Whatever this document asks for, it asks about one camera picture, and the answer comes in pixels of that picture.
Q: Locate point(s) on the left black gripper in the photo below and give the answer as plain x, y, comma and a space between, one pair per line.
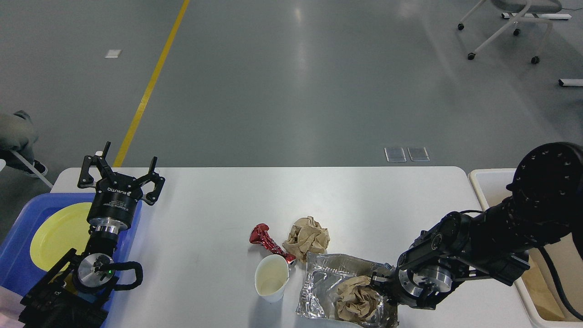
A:
114, 205

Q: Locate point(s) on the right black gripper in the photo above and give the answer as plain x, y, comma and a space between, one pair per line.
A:
420, 290

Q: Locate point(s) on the paper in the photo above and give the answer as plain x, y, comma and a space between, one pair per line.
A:
357, 301

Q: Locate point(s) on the yellow plastic plate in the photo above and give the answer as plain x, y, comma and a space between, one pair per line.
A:
63, 230

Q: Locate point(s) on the aluminium foil tray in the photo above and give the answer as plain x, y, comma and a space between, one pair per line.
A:
319, 291

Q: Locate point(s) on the brown paper ball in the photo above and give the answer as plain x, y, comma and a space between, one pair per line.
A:
306, 235

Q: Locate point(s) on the brown paper bag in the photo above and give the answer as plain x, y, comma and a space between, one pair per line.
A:
541, 296

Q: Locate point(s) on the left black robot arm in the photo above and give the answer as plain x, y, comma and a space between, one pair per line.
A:
72, 294

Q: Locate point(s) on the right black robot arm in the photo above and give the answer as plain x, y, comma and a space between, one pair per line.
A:
545, 205

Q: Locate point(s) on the black white sneaker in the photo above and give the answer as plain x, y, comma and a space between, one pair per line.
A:
41, 169

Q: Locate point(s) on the white paper cup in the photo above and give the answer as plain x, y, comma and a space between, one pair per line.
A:
271, 277

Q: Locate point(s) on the person leg in jeans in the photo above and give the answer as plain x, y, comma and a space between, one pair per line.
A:
17, 134

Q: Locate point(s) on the blue plastic tray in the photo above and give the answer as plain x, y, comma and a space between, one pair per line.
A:
18, 273

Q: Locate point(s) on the left floor outlet plate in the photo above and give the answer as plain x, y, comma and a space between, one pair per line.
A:
395, 155

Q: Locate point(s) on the floor outlet plate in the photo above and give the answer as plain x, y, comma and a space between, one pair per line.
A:
395, 155
418, 154

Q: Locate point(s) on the red foil wrapper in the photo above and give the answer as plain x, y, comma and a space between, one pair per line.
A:
260, 236

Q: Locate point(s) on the right floor outlet plate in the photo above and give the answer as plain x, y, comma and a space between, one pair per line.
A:
418, 154

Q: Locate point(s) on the white plastic bin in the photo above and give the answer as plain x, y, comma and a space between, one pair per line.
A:
490, 188

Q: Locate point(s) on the white bar on floor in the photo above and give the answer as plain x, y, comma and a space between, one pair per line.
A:
570, 82

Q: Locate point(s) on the office chair with castors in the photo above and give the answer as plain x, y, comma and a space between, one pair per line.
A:
523, 11

